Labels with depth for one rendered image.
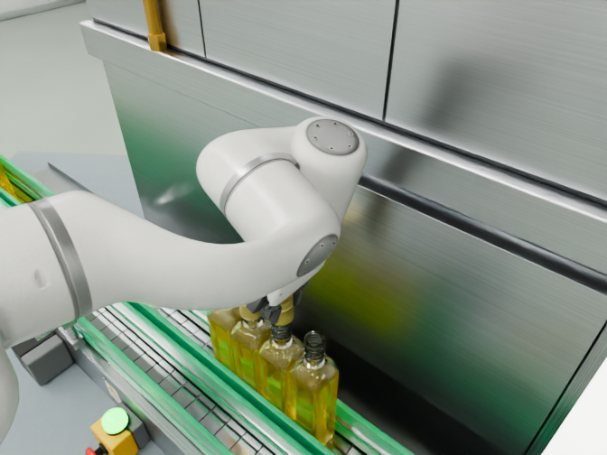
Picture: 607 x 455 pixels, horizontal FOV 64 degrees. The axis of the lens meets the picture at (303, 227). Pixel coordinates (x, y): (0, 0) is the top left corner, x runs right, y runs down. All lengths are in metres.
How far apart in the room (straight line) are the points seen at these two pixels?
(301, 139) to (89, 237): 0.20
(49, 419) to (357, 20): 0.95
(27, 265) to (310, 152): 0.24
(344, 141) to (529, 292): 0.28
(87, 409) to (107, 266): 0.83
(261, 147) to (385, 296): 0.37
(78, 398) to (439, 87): 0.94
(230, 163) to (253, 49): 0.33
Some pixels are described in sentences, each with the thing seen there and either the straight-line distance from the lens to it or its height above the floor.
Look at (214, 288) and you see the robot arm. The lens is 0.34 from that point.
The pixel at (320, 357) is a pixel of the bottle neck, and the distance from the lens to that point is 0.69.
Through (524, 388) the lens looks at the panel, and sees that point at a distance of 0.70.
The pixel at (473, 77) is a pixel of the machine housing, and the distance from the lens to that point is 0.54.
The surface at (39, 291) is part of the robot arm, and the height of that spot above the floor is 1.46.
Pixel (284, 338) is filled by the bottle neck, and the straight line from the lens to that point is 0.71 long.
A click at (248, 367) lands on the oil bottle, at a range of 0.80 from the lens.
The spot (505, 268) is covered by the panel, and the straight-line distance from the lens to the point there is 0.59.
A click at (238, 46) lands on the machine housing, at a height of 1.44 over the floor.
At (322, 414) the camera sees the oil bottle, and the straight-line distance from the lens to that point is 0.78.
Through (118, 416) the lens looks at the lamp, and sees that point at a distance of 1.00.
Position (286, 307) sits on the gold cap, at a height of 1.18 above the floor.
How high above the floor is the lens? 1.68
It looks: 40 degrees down
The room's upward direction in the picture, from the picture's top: straight up
